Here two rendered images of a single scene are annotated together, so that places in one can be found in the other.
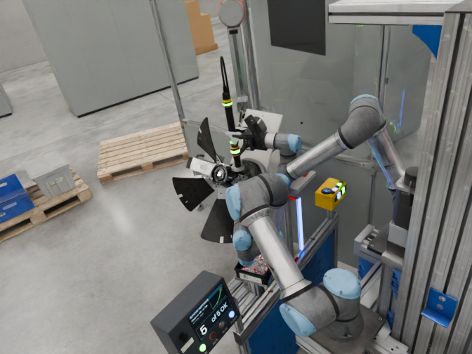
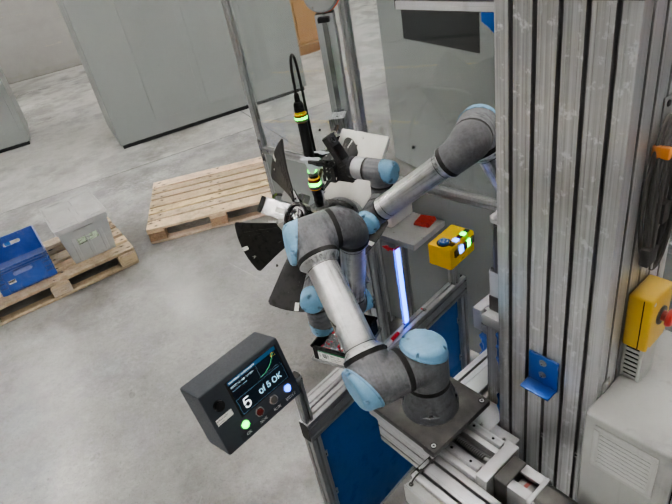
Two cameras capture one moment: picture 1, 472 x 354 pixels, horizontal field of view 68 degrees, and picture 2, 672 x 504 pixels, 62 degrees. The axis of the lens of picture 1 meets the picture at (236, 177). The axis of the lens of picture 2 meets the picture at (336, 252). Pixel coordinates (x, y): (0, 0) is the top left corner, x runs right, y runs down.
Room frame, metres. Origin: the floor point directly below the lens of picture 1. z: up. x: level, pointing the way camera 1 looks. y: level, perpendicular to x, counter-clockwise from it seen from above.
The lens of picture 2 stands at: (-0.30, -0.19, 2.22)
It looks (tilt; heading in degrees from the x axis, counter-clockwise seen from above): 33 degrees down; 5
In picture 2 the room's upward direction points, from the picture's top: 12 degrees counter-clockwise
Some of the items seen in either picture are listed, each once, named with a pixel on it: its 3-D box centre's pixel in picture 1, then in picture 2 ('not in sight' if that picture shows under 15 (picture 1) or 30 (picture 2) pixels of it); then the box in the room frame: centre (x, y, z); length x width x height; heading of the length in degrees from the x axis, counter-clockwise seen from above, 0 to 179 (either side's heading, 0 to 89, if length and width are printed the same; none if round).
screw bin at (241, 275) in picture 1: (258, 261); (345, 337); (1.26, -0.04, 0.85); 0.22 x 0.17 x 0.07; 149
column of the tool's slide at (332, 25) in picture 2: (251, 156); (356, 199); (2.23, -0.14, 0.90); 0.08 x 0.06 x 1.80; 80
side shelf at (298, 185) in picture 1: (284, 175); (398, 226); (1.99, -0.33, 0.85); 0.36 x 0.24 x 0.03; 45
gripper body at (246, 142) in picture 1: (256, 139); (340, 167); (1.45, -0.12, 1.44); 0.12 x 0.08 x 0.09; 55
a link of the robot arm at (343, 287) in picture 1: (340, 292); (422, 359); (0.73, -0.27, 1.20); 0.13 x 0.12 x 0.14; 112
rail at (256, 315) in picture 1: (293, 268); (393, 348); (1.19, -0.20, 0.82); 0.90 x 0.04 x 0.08; 135
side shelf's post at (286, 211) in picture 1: (287, 223); (407, 296); (1.99, -0.33, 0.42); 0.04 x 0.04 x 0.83; 45
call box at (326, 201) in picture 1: (330, 194); (451, 248); (1.48, -0.48, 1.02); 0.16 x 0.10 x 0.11; 135
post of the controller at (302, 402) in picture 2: (235, 315); (300, 398); (0.89, 0.10, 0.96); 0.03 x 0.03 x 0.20; 45
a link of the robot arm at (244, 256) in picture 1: (248, 251); (324, 316); (1.11, 0.00, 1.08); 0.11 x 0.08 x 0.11; 112
